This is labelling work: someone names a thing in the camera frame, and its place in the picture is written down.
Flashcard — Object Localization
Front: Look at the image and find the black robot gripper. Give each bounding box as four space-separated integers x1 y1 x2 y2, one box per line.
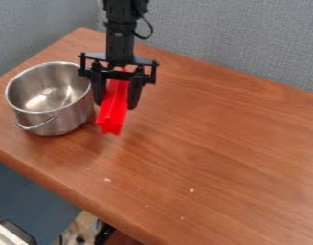
78 22 158 110

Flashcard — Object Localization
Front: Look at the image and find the red plastic block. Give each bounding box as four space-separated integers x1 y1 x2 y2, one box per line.
95 79 129 135

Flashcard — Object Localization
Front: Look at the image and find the metal pot with handle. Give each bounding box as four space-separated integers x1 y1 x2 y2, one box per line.
6 61 94 136

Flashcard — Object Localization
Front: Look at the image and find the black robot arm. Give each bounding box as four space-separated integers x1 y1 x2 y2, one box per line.
78 0 158 110

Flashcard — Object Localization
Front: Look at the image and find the beige object under table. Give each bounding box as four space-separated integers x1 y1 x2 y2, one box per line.
53 211 115 245

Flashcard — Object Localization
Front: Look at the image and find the black chair frame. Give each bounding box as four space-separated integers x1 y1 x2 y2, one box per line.
0 220 38 245

